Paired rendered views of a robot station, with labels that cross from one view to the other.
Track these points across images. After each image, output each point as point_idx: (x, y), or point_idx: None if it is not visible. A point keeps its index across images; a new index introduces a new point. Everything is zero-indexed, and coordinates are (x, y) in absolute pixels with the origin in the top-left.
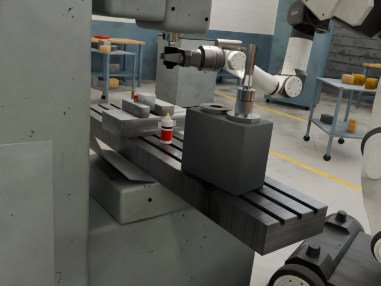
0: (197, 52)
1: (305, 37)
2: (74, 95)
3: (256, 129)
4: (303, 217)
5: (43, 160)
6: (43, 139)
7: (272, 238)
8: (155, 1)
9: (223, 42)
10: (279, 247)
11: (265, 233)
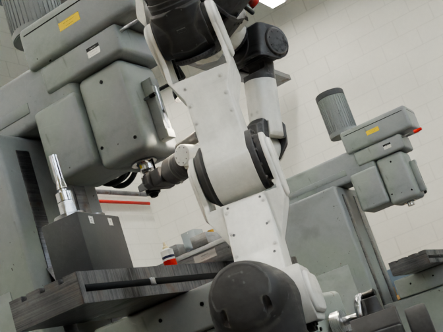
0: (154, 169)
1: (246, 80)
2: (14, 253)
3: (55, 224)
4: (47, 288)
5: (8, 309)
6: (5, 292)
7: (20, 313)
8: (80, 153)
9: (178, 144)
10: (31, 323)
11: (10, 309)
